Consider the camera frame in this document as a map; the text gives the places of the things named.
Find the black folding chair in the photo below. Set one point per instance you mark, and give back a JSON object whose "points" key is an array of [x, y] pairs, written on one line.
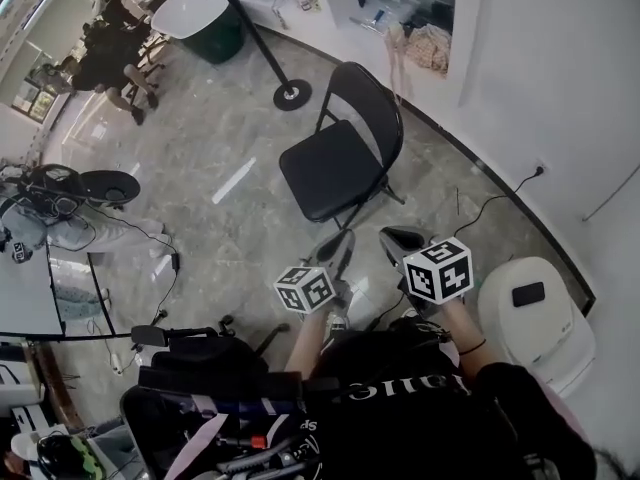
{"points": [[330, 168]]}

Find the person's right forearm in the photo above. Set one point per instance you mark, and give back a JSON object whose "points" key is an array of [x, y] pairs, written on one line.
{"points": [[467, 328]]}

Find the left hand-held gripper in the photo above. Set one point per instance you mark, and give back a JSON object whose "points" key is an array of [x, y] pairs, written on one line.
{"points": [[305, 290]]}

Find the black chest-mounted screen device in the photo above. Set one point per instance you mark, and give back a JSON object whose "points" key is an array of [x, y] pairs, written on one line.
{"points": [[225, 378]]}

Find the white and green round tub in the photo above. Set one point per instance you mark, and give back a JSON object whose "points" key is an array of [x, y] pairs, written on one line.
{"points": [[185, 13]]}

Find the black coat stand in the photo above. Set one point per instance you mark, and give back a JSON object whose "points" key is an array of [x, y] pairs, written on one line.
{"points": [[303, 99]]}

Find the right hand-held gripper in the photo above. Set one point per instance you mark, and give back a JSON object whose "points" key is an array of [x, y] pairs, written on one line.
{"points": [[440, 273]]}

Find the black round seat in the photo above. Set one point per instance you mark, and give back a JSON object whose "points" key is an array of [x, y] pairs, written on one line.
{"points": [[100, 183]]}

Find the person's black printed t-shirt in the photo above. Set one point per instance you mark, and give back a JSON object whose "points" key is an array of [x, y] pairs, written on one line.
{"points": [[425, 418]]}

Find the person's right sneaker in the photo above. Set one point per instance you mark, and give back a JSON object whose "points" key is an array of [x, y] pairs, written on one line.
{"points": [[410, 314]]}

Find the white board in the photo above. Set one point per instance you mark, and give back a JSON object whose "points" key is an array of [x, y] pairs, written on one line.
{"points": [[25, 298]]}

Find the white round appliance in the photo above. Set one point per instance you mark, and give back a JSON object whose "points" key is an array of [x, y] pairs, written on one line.
{"points": [[540, 328]]}

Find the white wall socket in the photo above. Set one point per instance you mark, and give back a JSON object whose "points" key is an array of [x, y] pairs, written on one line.
{"points": [[534, 163]]}

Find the small blue tube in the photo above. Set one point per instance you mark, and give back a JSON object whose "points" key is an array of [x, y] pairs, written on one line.
{"points": [[379, 17]]}

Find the thin black wrist band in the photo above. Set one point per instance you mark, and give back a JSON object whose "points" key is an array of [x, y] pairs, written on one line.
{"points": [[472, 350]]}

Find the person's sneaker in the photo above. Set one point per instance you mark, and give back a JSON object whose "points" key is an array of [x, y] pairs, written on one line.
{"points": [[337, 325], [410, 314]]}

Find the black and green helmet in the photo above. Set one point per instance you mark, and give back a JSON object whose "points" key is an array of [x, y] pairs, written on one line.
{"points": [[60, 455]]}

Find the person's left forearm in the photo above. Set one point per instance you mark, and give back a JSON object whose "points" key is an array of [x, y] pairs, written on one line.
{"points": [[305, 343]]}

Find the person's left sneaker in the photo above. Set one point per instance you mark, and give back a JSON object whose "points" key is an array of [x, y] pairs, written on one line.
{"points": [[337, 325]]}

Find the black rolling stand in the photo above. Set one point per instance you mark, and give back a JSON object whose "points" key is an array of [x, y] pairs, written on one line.
{"points": [[210, 353]]}

